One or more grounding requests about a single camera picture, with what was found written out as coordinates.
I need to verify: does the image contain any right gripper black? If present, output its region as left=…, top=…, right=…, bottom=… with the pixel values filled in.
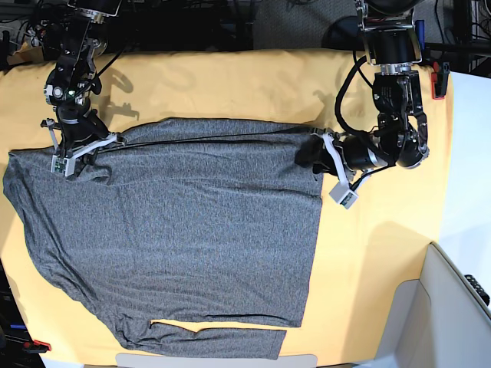
left=56, top=107, right=127, bottom=171

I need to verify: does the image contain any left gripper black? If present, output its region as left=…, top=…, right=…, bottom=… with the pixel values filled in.
left=295, top=136, right=374, bottom=176

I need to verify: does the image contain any grey long-sleeve T-shirt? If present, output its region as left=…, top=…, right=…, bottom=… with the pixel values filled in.
left=3, top=119, right=322, bottom=360

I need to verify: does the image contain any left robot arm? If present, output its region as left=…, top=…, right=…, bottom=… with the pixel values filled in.
left=295, top=1, right=429, bottom=176

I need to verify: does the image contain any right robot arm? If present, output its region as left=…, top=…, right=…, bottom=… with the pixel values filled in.
left=41, top=1, right=122, bottom=177

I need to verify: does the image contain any yellow table cloth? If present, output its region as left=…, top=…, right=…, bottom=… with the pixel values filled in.
left=1, top=50, right=454, bottom=366

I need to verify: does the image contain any black round stool base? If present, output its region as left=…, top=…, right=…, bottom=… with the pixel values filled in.
left=321, top=16, right=364, bottom=51

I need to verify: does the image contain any red black clamp right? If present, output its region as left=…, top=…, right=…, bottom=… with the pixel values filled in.
left=431, top=61, right=450, bottom=100

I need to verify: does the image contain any red black clamp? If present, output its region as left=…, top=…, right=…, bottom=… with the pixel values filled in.
left=431, top=61, right=450, bottom=100
left=22, top=340, right=51, bottom=353

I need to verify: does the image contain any red black clamp left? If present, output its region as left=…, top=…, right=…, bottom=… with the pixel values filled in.
left=22, top=340, right=51, bottom=353

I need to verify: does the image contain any white tray edge bottom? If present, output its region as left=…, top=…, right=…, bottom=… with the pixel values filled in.
left=116, top=353, right=318, bottom=368

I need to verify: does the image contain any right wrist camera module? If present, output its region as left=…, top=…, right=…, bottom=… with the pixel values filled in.
left=51, top=155, right=77, bottom=177

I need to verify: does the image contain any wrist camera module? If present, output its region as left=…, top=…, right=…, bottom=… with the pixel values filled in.
left=51, top=155, right=77, bottom=177
left=329, top=182, right=358, bottom=209

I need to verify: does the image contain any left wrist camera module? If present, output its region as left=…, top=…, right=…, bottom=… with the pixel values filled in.
left=329, top=182, right=358, bottom=209

